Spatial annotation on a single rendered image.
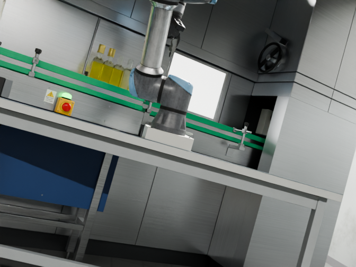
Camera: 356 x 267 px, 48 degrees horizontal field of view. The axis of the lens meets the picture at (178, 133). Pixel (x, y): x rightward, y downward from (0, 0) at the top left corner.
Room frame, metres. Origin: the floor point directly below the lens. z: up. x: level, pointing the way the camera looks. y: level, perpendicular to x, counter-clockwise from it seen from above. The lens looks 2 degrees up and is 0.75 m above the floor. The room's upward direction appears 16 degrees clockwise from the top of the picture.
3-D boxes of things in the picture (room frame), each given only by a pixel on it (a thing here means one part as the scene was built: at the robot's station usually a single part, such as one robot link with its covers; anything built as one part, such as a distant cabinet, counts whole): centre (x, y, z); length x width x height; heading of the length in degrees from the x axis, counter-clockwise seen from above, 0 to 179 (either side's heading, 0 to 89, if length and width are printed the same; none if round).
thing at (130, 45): (2.39, 0.19, 1.15); 0.90 x 0.03 x 0.34; 118
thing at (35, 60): (1.77, 0.70, 0.94); 0.07 x 0.04 x 0.13; 28
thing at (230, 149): (2.39, -0.37, 0.90); 0.17 x 0.05 x 0.23; 28
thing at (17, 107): (2.33, 0.15, 0.73); 1.58 x 1.52 x 0.04; 99
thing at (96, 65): (2.07, 0.51, 0.99); 0.06 x 0.06 x 0.21; 29
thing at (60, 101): (1.83, 0.54, 0.79); 0.07 x 0.07 x 0.07; 28
